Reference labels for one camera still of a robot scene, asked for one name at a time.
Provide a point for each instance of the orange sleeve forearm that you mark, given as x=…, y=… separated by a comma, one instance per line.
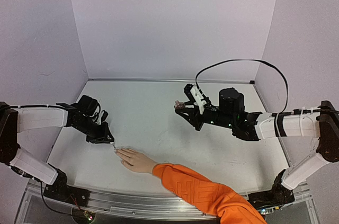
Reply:
x=207, y=196

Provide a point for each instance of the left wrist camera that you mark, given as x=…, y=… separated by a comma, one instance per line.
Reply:
x=101, y=117

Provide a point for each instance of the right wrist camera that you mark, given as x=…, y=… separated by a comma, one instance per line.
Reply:
x=192, y=91

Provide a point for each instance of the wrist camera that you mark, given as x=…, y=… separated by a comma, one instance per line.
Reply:
x=101, y=117
x=192, y=91

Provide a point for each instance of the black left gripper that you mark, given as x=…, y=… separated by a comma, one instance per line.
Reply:
x=103, y=137

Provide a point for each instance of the front aluminium frame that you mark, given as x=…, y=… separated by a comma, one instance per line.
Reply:
x=109, y=207

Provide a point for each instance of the mannequin hand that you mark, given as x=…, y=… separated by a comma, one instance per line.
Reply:
x=135, y=161

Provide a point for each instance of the nail polish bottle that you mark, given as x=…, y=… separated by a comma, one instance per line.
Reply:
x=179, y=105

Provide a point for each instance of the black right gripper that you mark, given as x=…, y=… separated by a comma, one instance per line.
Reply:
x=196, y=115

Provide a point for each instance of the aluminium table rail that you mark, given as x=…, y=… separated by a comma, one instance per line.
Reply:
x=168, y=80

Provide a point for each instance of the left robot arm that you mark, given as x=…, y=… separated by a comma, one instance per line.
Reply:
x=86, y=116

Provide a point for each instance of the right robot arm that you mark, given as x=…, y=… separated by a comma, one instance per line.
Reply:
x=320, y=123

